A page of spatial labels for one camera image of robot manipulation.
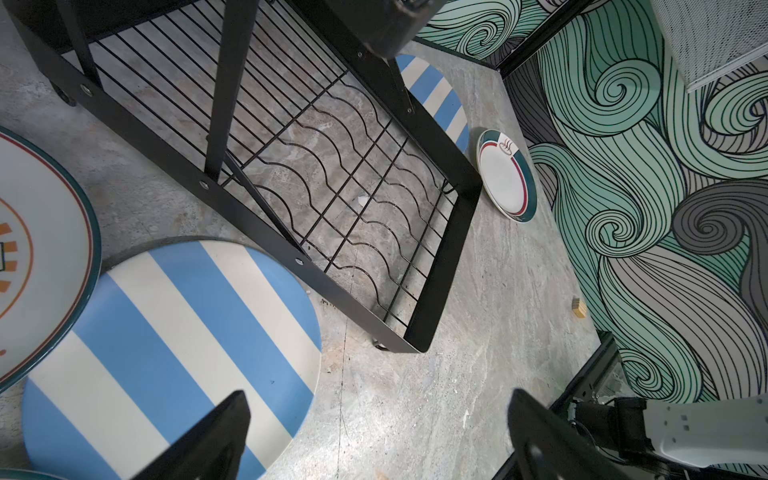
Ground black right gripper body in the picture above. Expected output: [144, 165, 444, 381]
[326, 0, 447, 59]

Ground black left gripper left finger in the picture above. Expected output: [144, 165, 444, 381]
[134, 390, 251, 480]

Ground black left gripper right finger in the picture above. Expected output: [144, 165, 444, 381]
[507, 389, 627, 480]

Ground blue white striped plate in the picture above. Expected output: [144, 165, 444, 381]
[22, 240, 322, 479]
[396, 54, 470, 153]

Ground green red rimmed white plate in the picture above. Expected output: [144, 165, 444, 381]
[476, 129, 538, 223]

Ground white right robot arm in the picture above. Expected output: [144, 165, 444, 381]
[398, 1, 767, 477]

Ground small wooden block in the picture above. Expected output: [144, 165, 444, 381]
[571, 298, 588, 319]

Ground orange sunburst plate upper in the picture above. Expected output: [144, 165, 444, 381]
[1, 128, 102, 390]

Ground black wire dish rack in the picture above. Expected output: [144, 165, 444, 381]
[4, 1, 482, 353]

